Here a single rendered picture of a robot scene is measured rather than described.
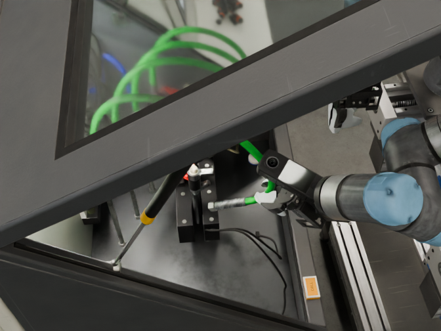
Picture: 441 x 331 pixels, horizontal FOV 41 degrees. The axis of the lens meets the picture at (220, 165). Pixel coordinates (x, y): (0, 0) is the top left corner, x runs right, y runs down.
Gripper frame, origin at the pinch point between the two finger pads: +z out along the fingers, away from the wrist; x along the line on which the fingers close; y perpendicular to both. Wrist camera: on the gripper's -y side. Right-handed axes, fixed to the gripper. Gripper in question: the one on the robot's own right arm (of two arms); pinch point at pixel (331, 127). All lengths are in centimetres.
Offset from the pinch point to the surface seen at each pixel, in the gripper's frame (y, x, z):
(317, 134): 30, 99, 124
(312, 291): -5.1, -23.4, 27.5
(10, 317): -62, -35, 1
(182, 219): -32.7, -3.1, 25.8
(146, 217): -35, -33, -23
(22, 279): -56, -35, -12
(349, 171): 40, 76, 124
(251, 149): -18.3, -13.4, -12.1
